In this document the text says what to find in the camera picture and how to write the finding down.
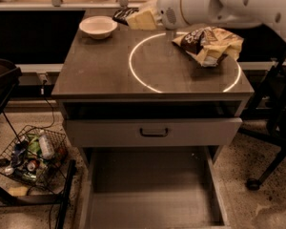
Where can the black office chair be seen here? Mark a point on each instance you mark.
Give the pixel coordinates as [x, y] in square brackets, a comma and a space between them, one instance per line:
[269, 100]

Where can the open grey lower drawer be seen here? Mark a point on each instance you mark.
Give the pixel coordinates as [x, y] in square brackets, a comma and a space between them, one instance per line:
[152, 188]

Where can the blue snack packet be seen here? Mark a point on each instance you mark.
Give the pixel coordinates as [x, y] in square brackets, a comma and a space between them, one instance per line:
[18, 153]

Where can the red soda can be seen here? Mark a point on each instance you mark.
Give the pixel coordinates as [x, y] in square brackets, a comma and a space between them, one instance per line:
[32, 165]

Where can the black wire basket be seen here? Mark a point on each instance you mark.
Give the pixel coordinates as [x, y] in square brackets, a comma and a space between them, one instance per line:
[47, 169]

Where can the grey cabinet table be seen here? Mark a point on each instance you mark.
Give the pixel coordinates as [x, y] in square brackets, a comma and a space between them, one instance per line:
[144, 75]

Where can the yellow brown chip bag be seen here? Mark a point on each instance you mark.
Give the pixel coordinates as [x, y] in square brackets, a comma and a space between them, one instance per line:
[208, 46]

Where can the green snack packet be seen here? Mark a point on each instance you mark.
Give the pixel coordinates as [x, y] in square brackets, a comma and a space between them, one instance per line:
[33, 149]

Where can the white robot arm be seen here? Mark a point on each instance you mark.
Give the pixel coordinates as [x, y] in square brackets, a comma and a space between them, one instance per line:
[232, 14]

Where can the black rxbar chocolate bar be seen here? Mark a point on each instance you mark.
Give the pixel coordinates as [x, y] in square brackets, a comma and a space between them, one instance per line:
[124, 15]

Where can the black cart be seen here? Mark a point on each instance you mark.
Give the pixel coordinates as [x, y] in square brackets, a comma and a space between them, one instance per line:
[9, 80]

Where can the clear plastic bottle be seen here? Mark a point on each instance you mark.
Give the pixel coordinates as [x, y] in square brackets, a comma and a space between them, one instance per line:
[45, 146]

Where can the black drawer handle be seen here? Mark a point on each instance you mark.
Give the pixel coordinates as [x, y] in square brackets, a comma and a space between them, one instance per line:
[154, 132]

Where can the white paper bowl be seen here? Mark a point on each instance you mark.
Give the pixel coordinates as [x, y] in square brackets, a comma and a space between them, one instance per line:
[98, 27]

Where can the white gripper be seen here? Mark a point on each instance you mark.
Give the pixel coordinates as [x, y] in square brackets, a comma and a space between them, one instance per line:
[168, 10]

